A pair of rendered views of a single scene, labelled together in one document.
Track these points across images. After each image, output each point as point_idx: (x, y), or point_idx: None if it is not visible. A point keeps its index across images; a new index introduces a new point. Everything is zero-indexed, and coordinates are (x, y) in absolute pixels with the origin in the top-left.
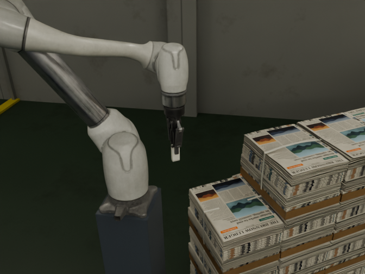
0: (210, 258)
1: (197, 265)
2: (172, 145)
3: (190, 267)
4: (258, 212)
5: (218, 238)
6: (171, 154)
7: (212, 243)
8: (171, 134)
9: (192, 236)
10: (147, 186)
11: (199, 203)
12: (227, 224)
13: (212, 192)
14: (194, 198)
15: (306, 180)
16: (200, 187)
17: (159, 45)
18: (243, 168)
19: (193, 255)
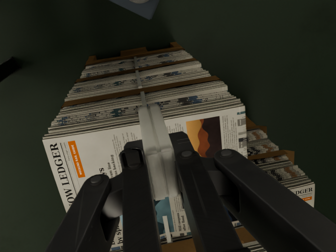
0: (113, 94)
1: (161, 67)
2: (143, 160)
3: (187, 55)
4: (120, 224)
5: (71, 129)
6: (149, 121)
7: (105, 109)
8: (191, 213)
9: (190, 74)
10: None
11: (183, 118)
12: (93, 161)
13: (210, 155)
14: (208, 109)
15: None
16: (238, 133)
17: None
18: (252, 241)
19: (179, 64)
